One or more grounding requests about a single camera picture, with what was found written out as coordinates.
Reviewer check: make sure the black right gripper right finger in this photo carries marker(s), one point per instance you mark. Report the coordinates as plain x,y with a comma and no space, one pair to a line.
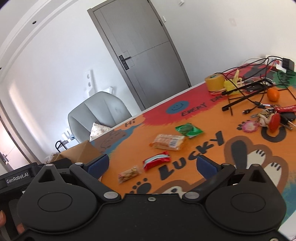
242,201

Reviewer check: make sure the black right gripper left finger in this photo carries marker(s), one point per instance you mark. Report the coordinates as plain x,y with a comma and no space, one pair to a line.
87,194

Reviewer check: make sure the yellow peanut snack packet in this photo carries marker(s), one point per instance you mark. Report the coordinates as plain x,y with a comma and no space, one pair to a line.
128,174

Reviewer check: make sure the red snack packet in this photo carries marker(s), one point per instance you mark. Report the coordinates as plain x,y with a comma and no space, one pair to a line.
156,160

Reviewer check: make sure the cardboard box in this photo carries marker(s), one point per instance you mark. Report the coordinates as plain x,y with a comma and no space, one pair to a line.
85,154

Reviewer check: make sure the black shoe rack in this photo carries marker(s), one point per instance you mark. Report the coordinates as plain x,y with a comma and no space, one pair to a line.
59,145

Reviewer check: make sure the pink round coaster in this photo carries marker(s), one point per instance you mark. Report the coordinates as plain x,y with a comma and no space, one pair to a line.
248,126

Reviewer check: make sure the colourful table mat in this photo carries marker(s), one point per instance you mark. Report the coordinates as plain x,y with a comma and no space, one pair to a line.
128,145

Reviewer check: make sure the keys with charms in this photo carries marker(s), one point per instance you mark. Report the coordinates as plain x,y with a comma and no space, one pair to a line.
274,116

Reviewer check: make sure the dotted cream cushion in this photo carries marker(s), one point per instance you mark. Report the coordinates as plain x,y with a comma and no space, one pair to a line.
97,130

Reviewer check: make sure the green snack packet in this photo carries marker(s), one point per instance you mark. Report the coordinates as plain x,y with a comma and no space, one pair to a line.
189,130

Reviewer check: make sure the orange cracker packet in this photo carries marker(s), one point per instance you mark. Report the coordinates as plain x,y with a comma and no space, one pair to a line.
168,142

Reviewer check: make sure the orange fruit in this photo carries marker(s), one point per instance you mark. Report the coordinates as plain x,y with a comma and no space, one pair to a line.
273,94

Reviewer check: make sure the black stand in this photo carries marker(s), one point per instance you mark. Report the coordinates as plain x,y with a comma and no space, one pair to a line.
250,90

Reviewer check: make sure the grey armchair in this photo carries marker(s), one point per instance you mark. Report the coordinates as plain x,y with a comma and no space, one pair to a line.
102,108

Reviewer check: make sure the yellow toy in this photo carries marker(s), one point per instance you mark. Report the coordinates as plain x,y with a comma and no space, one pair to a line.
231,85

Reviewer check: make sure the yellow tape roll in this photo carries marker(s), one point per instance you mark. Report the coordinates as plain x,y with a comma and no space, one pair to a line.
215,82

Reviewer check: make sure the black power adapter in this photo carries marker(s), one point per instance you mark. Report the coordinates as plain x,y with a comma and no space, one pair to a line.
288,64

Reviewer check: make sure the grey door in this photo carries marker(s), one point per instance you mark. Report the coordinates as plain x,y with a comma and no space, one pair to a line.
133,28

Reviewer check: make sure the black door handle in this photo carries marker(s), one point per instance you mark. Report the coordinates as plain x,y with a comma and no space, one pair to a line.
123,61

